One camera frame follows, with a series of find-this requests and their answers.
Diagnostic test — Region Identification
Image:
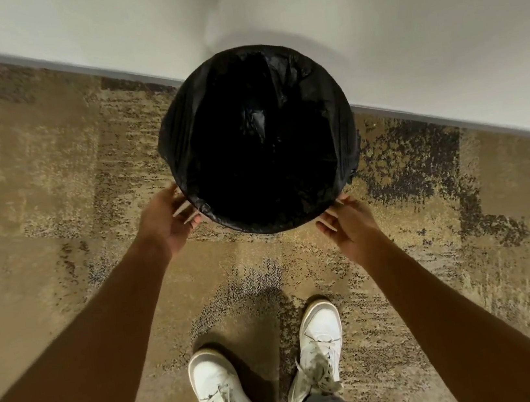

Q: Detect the person's right hand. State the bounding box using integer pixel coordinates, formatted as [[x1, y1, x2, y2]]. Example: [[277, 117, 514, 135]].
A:
[[312, 187, 395, 275]]

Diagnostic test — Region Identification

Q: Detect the person's left hand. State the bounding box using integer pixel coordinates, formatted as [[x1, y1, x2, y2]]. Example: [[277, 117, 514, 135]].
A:
[[132, 180, 208, 264]]

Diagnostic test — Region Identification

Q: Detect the person's right forearm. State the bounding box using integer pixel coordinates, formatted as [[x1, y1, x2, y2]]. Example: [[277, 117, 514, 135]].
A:
[[358, 218, 530, 402]]

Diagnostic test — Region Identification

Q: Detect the person's left forearm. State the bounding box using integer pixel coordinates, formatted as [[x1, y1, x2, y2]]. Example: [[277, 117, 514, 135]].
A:
[[0, 229, 195, 402]]

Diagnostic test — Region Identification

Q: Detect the black trash bag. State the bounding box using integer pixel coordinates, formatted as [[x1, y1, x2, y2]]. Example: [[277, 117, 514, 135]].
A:
[[145, 32, 372, 248]]

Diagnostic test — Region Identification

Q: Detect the white right sneaker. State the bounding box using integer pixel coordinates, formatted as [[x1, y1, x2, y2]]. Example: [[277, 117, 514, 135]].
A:
[[274, 296, 353, 402]]

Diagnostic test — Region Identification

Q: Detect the white sneaker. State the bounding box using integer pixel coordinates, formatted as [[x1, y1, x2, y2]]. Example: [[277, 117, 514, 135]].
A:
[[185, 340, 272, 402], [274, 296, 353, 402]]

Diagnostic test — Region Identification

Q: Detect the grey baseboard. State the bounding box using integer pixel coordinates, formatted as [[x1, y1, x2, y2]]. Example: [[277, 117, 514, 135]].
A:
[[0, 0, 530, 220]]

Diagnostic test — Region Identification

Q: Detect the white left sneaker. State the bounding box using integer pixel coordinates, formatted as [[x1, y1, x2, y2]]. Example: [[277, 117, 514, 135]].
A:
[[185, 340, 272, 402]]

